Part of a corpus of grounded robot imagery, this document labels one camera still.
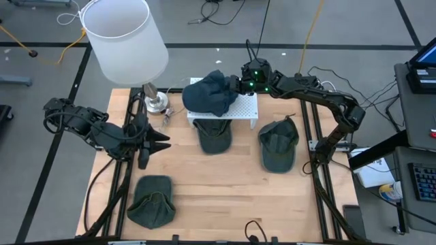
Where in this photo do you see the black computer monitor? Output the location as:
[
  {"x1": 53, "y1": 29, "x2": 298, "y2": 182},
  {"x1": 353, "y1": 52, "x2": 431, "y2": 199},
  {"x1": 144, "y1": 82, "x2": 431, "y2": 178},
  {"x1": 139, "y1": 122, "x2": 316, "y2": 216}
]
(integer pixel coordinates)
[{"x1": 408, "y1": 36, "x2": 436, "y2": 69}]

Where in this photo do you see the black arm base cable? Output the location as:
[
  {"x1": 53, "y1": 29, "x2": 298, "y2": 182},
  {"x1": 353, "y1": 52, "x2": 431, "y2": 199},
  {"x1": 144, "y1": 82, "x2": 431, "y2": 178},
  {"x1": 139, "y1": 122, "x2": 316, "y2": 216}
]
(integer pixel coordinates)
[{"x1": 83, "y1": 158, "x2": 116, "y2": 233}]

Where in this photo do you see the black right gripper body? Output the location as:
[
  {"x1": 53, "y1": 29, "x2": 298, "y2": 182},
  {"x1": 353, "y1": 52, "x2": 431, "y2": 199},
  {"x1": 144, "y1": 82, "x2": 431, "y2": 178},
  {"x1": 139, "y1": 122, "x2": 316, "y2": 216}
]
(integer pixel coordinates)
[{"x1": 229, "y1": 74, "x2": 257, "y2": 95}]

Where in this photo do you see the black aluminium table frame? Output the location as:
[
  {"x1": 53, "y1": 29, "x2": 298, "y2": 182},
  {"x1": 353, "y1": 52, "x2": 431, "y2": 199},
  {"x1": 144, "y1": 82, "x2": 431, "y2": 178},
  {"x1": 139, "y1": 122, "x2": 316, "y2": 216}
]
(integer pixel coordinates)
[{"x1": 80, "y1": 75, "x2": 368, "y2": 245}]

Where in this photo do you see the black coiled floor cable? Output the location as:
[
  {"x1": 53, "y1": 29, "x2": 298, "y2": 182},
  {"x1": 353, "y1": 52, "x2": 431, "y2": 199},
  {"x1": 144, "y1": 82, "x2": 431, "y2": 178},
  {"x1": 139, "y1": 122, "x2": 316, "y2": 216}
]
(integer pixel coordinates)
[{"x1": 253, "y1": 0, "x2": 272, "y2": 59}]

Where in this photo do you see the grey metal floor bar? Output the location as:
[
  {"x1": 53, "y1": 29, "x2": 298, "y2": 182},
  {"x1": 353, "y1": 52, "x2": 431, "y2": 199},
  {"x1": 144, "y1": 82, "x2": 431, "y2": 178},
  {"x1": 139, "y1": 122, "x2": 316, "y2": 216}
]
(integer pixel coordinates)
[{"x1": 6, "y1": 0, "x2": 73, "y2": 9}]

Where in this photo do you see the green baseball cap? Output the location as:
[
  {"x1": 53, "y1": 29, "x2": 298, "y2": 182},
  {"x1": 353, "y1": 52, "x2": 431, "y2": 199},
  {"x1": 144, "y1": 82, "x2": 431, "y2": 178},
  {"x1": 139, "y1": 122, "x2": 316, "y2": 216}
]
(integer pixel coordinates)
[
  {"x1": 127, "y1": 174, "x2": 177, "y2": 230},
  {"x1": 192, "y1": 118, "x2": 233, "y2": 156},
  {"x1": 258, "y1": 114, "x2": 300, "y2": 174}
]

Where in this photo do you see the grey desk top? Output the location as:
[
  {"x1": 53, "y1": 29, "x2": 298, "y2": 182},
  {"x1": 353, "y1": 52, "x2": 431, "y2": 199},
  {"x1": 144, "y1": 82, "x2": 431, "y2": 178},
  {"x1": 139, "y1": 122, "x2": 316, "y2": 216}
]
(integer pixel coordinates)
[{"x1": 394, "y1": 63, "x2": 436, "y2": 151}]

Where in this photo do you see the orange floor cable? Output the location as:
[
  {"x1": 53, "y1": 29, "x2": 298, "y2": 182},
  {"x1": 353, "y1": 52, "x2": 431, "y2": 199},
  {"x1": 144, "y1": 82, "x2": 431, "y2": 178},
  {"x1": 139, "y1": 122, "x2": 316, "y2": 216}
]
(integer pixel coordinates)
[{"x1": 297, "y1": 0, "x2": 326, "y2": 76}]

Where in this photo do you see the black wheeled furniture base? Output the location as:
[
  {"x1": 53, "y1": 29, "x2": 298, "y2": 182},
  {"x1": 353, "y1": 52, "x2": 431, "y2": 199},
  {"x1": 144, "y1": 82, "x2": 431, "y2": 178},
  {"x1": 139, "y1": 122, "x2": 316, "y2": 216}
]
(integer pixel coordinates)
[{"x1": 0, "y1": 104, "x2": 15, "y2": 132}]

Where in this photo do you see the black looped cable with plug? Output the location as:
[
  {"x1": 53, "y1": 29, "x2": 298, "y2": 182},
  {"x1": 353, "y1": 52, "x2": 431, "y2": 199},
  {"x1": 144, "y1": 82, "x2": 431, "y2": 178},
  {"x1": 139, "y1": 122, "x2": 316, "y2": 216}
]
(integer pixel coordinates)
[{"x1": 244, "y1": 220, "x2": 269, "y2": 245}]

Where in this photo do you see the white looped floor cable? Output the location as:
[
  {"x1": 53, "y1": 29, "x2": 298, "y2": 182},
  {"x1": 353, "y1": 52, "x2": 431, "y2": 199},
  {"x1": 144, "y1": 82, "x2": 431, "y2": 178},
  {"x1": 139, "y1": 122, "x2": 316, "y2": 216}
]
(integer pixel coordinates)
[{"x1": 56, "y1": 0, "x2": 83, "y2": 27}]

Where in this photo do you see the white perforated metal shelf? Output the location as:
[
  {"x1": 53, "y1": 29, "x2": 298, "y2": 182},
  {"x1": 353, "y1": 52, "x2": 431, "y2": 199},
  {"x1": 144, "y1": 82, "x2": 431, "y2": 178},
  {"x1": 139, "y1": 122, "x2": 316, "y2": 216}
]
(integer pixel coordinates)
[{"x1": 186, "y1": 77, "x2": 259, "y2": 130}]

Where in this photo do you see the white yellow labelled container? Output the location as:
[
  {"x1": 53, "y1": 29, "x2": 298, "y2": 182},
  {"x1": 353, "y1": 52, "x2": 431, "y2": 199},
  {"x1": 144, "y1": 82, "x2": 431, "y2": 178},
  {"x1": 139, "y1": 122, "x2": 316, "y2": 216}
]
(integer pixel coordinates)
[{"x1": 378, "y1": 181, "x2": 404, "y2": 202}]

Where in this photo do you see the white shade table lamp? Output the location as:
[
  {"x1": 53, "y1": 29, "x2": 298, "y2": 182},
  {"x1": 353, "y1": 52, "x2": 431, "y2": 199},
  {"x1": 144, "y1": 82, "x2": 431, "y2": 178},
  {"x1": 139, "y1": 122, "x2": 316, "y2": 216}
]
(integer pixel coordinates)
[{"x1": 78, "y1": 0, "x2": 170, "y2": 114}]

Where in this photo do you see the black desk bar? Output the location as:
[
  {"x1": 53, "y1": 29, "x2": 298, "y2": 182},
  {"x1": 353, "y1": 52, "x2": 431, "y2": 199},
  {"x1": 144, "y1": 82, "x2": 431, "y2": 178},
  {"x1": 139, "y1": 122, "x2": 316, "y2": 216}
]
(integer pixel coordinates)
[{"x1": 347, "y1": 130, "x2": 410, "y2": 171}]

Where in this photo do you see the black keyboard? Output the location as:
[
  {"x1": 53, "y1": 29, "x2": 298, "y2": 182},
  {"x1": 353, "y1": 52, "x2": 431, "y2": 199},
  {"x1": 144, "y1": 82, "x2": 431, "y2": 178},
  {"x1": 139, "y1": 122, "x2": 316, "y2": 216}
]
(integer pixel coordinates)
[{"x1": 407, "y1": 162, "x2": 436, "y2": 203}]

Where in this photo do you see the white lamp cable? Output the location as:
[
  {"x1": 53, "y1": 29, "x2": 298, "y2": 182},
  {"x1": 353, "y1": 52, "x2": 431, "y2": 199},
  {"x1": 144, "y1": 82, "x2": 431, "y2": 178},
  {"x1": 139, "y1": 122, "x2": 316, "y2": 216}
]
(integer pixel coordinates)
[{"x1": 165, "y1": 77, "x2": 191, "y2": 118}]

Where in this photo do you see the black labelled device box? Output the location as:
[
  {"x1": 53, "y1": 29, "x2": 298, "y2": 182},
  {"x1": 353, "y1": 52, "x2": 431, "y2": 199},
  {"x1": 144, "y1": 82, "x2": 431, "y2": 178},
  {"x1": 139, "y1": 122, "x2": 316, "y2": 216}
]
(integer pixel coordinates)
[{"x1": 405, "y1": 63, "x2": 436, "y2": 95}]

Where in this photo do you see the grey keyboard desk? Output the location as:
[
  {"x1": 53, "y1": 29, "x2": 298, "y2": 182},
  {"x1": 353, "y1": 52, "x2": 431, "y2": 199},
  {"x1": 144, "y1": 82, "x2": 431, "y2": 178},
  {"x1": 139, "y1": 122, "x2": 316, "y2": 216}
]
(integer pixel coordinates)
[{"x1": 393, "y1": 146, "x2": 436, "y2": 235}]

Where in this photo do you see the white cardboard box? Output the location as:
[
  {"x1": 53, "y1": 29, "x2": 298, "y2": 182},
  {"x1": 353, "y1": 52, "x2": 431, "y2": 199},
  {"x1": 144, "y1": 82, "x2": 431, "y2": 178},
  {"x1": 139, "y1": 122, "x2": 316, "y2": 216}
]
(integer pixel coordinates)
[{"x1": 349, "y1": 146, "x2": 396, "y2": 189}]

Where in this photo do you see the black thin floor cable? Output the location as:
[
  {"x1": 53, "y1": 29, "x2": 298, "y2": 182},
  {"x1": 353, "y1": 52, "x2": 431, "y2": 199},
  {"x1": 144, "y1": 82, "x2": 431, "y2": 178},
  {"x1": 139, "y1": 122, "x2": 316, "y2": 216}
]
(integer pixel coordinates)
[{"x1": 187, "y1": 0, "x2": 248, "y2": 27}]

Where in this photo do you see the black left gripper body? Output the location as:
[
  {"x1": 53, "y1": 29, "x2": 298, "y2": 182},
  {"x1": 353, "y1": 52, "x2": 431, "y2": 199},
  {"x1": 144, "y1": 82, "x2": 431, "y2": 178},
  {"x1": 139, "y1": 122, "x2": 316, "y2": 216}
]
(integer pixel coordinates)
[{"x1": 125, "y1": 113, "x2": 152, "y2": 170}]

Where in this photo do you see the grey furniture foot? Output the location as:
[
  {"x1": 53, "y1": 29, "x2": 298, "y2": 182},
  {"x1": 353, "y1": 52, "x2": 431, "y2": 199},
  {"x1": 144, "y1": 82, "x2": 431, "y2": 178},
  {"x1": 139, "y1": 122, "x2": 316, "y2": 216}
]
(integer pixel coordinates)
[{"x1": 0, "y1": 73, "x2": 33, "y2": 87}]

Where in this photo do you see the yellow floor cable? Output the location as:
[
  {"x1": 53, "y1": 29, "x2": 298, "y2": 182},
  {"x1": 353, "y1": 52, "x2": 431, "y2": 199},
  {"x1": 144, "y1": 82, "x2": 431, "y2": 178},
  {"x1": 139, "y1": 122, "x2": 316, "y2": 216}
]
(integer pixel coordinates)
[{"x1": 0, "y1": 25, "x2": 88, "y2": 66}]

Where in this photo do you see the black phone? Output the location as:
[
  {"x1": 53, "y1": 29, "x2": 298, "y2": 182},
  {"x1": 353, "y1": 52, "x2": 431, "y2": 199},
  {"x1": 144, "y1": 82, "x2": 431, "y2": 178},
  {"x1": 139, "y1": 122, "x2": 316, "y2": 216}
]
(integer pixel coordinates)
[{"x1": 342, "y1": 203, "x2": 368, "y2": 241}]

